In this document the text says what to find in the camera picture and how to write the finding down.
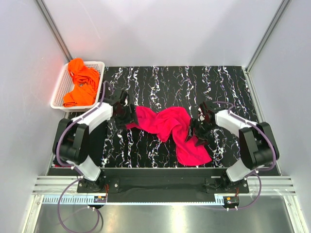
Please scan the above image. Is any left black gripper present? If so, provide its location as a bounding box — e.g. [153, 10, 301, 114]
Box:
[114, 104, 138, 130]

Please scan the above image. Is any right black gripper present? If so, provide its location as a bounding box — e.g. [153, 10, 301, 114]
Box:
[184, 118, 216, 147]

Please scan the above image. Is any magenta pink t shirt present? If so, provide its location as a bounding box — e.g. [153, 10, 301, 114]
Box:
[136, 106, 212, 166]

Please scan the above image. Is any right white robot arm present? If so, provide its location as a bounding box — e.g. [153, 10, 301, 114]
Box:
[186, 101, 279, 193]

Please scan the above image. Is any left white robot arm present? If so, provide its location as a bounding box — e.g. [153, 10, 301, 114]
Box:
[52, 90, 138, 193]

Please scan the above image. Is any orange t shirt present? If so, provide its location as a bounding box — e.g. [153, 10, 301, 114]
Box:
[63, 58, 100, 107]

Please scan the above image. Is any white plastic basket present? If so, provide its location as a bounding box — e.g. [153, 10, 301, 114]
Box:
[50, 61, 105, 113]

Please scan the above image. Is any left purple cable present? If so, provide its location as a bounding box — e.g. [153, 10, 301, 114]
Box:
[55, 81, 115, 232]

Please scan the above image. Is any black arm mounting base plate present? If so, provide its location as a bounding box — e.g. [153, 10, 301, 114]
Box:
[77, 168, 249, 194]

